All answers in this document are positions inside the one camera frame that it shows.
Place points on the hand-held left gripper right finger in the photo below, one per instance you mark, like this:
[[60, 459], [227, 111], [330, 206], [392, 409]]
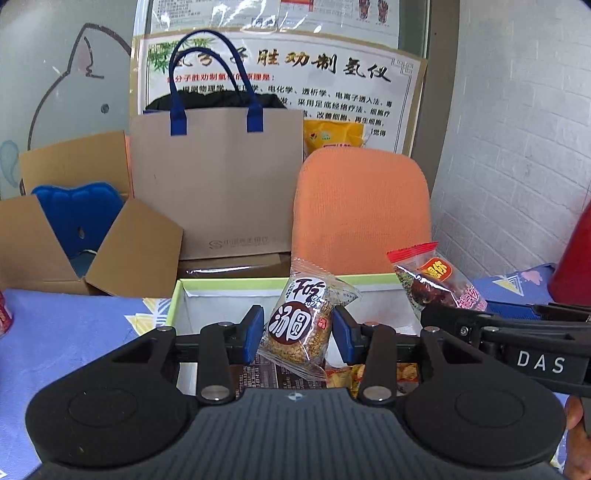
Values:
[[344, 337]]

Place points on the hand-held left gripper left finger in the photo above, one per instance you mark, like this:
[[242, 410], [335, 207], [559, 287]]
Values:
[[254, 333]]

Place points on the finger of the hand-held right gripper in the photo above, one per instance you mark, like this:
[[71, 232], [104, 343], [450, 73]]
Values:
[[526, 310], [455, 321]]

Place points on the clear yellow chips packet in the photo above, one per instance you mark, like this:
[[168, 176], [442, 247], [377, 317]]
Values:
[[341, 376]]

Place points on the large brown snack packet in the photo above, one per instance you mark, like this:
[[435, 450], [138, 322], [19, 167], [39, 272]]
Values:
[[255, 378]]

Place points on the brown round-label sesame packet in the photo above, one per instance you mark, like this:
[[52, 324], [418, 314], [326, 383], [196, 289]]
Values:
[[300, 323]]

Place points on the dark red date packet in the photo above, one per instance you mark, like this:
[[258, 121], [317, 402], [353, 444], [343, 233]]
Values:
[[434, 279]]

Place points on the light green cardboard box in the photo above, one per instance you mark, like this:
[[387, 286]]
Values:
[[212, 302]]

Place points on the person's right hand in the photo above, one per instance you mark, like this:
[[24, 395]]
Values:
[[575, 415]]

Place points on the red thermos jug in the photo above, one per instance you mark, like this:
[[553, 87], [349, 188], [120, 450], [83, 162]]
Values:
[[572, 267]]

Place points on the taped flat cardboard box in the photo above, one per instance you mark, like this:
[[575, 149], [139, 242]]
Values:
[[231, 268]]

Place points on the orange chair back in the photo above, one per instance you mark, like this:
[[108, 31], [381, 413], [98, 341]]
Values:
[[364, 212]]

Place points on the blue printed tablecloth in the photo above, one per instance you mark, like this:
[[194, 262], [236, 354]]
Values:
[[60, 332]]

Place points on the yellow plastic bag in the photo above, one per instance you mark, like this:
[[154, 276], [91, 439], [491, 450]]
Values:
[[334, 134]]

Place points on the blue plastic seat piece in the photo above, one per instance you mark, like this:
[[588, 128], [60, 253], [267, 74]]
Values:
[[76, 221]]

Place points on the open brown cardboard box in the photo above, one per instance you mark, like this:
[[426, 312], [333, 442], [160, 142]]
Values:
[[41, 244]]

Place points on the black cloth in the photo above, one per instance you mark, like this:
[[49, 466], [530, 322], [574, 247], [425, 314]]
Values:
[[207, 100]]

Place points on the red peanut can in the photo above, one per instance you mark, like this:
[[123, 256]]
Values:
[[4, 316]]

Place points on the cardboard-backed wall poster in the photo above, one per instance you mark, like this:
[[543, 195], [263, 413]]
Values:
[[346, 78]]

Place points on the laminated wall poster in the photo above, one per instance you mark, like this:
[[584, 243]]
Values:
[[258, 14]]

